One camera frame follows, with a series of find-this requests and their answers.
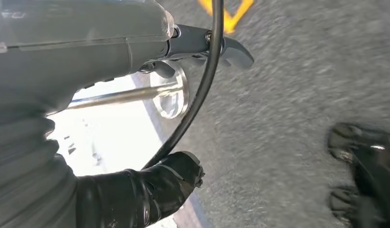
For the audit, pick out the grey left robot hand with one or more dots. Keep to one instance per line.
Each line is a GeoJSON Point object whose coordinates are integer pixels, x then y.
{"type": "Point", "coordinates": [72, 31]}

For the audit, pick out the black robot leg part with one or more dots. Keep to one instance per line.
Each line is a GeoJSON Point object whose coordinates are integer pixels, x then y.
{"type": "Point", "coordinates": [371, 163]}

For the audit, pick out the yellow floor tape square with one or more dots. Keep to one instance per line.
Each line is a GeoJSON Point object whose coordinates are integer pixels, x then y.
{"type": "Point", "coordinates": [228, 23]}

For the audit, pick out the chrome round pedestal base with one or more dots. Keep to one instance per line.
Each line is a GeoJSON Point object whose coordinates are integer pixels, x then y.
{"type": "Point", "coordinates": [169, 104]}

